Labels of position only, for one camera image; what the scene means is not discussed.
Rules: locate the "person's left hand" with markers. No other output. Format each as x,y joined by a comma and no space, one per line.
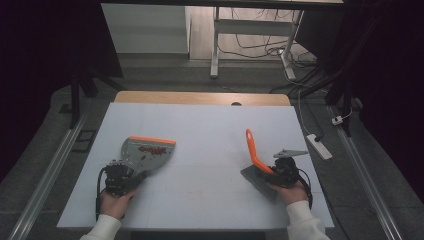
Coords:
113,205

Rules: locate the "black floor plate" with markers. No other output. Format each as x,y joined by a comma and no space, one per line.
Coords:
84,141

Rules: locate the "black curtain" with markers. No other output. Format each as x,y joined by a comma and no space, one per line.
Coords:
393,83
33,66

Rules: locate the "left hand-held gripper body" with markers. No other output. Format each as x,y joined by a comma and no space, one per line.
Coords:
118,176

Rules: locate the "small white adapter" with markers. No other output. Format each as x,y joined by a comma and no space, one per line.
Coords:
337,120

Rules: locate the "metal floor rail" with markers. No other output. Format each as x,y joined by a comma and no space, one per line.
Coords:
46,180
366,180

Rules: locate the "black stand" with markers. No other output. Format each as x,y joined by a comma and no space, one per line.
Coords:
346,110
75,100

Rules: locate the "wooden table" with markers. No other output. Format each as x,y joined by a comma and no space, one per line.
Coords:
200,98

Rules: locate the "white power strip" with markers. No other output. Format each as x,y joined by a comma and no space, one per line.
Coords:
319,146

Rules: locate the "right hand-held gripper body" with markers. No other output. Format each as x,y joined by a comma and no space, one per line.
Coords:
286,171

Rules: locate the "person's right hand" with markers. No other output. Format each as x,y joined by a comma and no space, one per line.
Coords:
295,195

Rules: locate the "grey dustpan with orange edge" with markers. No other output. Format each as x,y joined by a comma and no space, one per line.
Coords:
156,161

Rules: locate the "pile of red kidney beans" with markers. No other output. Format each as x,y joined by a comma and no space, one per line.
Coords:
151,150

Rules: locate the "white desk frame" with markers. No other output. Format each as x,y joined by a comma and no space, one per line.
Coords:
250,27

